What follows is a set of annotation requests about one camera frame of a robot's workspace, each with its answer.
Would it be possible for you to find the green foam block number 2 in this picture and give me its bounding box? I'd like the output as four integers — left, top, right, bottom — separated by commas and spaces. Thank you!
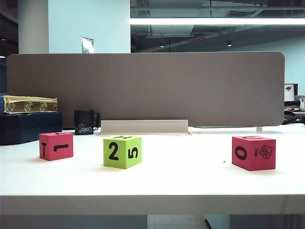
102, 135, 142, 170

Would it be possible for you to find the pink foam block number 1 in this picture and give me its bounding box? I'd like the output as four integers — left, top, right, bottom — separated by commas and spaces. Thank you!
39, 132, 74, 162

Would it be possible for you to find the pink foam block number 0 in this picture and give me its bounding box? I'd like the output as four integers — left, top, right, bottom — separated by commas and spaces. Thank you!
232, 135, 276, 172

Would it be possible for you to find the brown fabric desk divider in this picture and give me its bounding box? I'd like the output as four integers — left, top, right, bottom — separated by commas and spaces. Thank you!
6, 51, 286, 128

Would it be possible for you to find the black mug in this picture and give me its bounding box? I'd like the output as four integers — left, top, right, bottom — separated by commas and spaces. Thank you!
73, 109, 100, 135

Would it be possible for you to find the dark blue hard case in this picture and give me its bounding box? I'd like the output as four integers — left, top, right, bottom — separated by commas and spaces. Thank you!
0, 111, 63, 146

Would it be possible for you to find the yellow patterned flat box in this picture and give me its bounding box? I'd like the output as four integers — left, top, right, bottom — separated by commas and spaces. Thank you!
0, 95, 58, 114

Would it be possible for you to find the black round tray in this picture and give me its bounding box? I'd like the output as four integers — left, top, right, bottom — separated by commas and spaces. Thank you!
283, 112, 297, 125

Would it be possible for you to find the grey perforated cabinet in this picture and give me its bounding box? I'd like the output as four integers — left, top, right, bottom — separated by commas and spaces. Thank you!
230, 214, 305, 229

